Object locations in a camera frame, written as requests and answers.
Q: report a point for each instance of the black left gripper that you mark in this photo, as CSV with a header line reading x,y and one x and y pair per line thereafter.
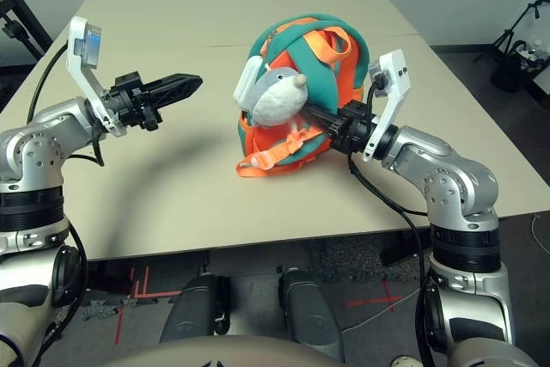
x,y
133,105

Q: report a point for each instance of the teal and orange backpack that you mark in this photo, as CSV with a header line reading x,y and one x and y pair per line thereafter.
x,y
339,83

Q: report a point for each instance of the robot right leg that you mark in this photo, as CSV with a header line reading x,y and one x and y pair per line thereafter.
x,y
309,311

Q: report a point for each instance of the white pencil case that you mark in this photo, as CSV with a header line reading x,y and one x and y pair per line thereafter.
x,y
246,83

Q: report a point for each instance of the black tripod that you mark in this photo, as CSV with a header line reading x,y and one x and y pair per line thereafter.
x,y
513,27

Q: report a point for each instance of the black-framed side table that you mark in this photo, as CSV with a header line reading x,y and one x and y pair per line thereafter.
x,y
19,14

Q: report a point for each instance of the grey robot torso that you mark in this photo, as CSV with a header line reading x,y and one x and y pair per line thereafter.
x,y
215,354

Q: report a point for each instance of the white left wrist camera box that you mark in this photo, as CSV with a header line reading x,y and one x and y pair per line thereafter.
x,y
86,66

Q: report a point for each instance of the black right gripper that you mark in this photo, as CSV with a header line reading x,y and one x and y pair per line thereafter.
x,y
354,126

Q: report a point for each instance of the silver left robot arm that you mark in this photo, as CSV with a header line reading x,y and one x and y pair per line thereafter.
x,y
30,169

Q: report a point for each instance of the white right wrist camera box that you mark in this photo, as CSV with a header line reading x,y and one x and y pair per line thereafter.
x,y
397,75

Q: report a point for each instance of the robot leg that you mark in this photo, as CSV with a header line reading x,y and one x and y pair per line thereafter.
x,y
309,311
193,307

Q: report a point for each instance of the robot left leg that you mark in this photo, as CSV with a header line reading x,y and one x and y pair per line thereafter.
x,y
193,307

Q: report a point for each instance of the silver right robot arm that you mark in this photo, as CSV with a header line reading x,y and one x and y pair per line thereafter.
x,y
464,229

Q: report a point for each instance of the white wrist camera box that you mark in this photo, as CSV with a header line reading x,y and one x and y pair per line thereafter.
x,y
397,75
86,66

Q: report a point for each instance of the grey plush toy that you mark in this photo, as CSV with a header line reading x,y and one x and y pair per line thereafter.
x,y
277,100

